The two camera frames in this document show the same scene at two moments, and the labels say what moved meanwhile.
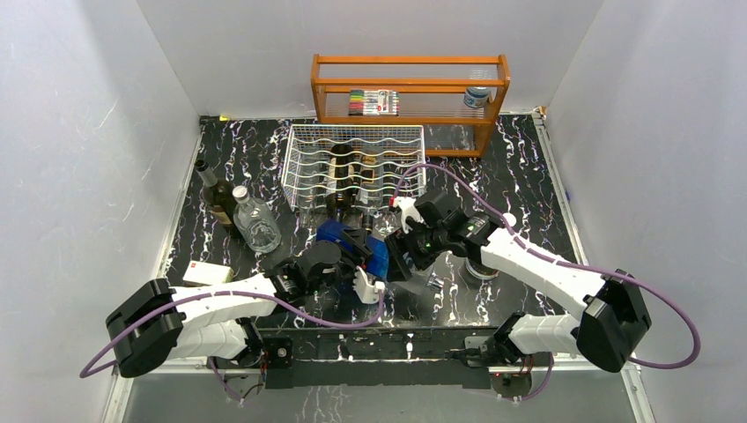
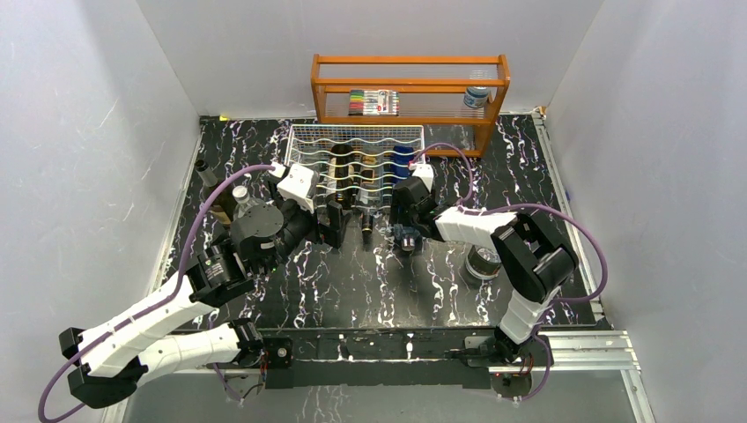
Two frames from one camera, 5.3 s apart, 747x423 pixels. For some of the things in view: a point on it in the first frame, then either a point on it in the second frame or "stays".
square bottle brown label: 371,181 stays
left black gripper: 358,242 -> 330,233
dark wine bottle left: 218,197 stays
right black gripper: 397,270 -> 403,218
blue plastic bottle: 331,231 -> 403,164
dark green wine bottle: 340,178 stays
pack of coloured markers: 373,102 stays
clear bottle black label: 479,270 stays
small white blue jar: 476,96 stays
